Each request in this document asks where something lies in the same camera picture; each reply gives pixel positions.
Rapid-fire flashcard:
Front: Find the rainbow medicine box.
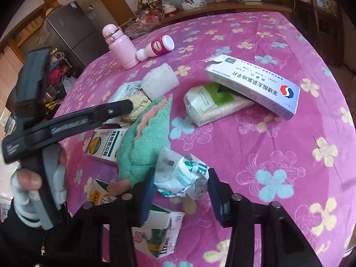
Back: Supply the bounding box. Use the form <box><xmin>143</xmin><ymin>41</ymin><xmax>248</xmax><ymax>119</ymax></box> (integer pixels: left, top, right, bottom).
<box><xmin>85</xmin><ymin>128</ymin><xmax>128</xmax><ymax>164</ymax></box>

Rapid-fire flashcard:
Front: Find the white milk carton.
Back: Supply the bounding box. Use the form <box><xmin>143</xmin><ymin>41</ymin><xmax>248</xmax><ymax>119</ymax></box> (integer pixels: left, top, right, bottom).
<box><xmin>85</xmin><ymin>179</ymin><xmax>185</xmax><ymax>259</ymax></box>

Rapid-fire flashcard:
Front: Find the grey snack wrapper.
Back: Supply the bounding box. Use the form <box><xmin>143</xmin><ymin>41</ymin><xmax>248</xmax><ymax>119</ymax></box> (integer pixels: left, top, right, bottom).
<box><xmin>108</xmin><ymin>81</ymin><xmax>141</xmax><ymax>103</ymax></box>

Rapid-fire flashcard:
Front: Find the white green wrapper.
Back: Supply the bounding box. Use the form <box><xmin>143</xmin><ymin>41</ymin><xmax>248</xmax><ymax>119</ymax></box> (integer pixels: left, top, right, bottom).
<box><xmin>154</xmin><ymin>148</ymin><xmax>209</xmax><ymax>200</ymax></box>

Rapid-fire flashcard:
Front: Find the green towel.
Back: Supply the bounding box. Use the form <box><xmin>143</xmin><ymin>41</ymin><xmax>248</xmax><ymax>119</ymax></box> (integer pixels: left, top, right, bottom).
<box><xmin>107</xmin><ymin>95</ymin><xmax>173</xmax><ymax>196</ymax></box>

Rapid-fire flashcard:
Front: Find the white blue medicine box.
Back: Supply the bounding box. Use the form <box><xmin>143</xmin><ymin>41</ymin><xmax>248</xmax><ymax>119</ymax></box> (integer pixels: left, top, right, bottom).
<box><xmin>205</xmin><ymin>54</ymin><xmax>300</xmax><ymax>120</ymax></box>

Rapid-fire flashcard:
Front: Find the left gloved hand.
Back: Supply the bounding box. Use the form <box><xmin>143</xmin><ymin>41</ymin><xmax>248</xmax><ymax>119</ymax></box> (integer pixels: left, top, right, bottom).
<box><xmin>10</xmin><ymin>144</ymin><xmax>68</xmax><ymax>223</ymax></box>

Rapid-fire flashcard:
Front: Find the grey refrigerator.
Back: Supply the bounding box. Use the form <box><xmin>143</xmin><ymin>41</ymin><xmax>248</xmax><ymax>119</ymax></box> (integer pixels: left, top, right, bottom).
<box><xmin>42</xmin><ymin>2</ymin><xmax>109</xmax><ymax>71</ymax></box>

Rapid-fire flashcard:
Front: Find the pink thermos bottle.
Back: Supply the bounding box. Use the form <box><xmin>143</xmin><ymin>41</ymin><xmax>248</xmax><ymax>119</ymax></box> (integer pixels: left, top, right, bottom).
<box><xmin>102</xmin><ymin>24</ymin><xmax>139</xmax><ymax>70</ymax></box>

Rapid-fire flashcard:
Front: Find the beige crumpled paper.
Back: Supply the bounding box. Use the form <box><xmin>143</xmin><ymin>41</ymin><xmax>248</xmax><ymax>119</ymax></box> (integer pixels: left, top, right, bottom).
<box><xmin>118</xmin><ymin>90</ymin><xmax>152</xmax><ymax>127</ymax></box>

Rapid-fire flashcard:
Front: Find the clear plastic bag of items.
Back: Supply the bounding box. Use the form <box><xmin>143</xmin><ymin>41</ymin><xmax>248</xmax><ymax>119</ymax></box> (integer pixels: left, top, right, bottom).
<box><xmin>124</xmin><ymin>10</ymin><xmax>164</xmax><ymax>39</ymax></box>

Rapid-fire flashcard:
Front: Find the white pink yogurt bottle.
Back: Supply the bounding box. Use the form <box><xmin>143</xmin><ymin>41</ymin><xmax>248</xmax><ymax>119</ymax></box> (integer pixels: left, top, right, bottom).
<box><xmin>136</xmin><ymin>35</ymin><xmax>175</xmax><ymax>61</ymax></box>

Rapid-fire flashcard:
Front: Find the pink floral tablecloth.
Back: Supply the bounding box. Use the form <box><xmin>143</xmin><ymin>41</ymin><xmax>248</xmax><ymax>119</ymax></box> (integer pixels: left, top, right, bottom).
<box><xmin>57</xmin><ymin>12</ymin><xmax>355</xmax><ymax>266</ymax></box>

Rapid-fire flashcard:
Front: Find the framed couple photo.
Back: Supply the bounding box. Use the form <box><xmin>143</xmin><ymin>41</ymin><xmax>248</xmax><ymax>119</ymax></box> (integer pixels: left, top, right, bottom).
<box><xmin>180</xmin><ymin>0</ymin><xmax>206</xmax><ymax>11</ymax></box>

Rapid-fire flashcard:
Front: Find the wooden tv cabinet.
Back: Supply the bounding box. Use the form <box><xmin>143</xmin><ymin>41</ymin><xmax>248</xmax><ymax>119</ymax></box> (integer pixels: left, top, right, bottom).
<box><xmin>155</xmin><ymin>1</ymin><xmax>292</xmax><ymax>29</ymax></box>

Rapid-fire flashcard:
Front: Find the wooden chair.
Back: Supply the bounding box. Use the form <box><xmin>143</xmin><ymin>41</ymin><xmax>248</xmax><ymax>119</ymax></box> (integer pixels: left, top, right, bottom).
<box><xmin>294</xmin><ymin>0</ymin><xmax>345</xmax><ymax>66</ymax></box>

